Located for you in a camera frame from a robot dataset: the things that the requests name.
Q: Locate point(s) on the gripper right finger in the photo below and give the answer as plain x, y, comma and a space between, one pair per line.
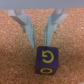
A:
54, 23

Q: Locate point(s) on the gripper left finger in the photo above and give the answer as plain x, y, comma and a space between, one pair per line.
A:
26, 25

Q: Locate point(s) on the purple block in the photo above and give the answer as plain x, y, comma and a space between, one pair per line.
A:
46, 60

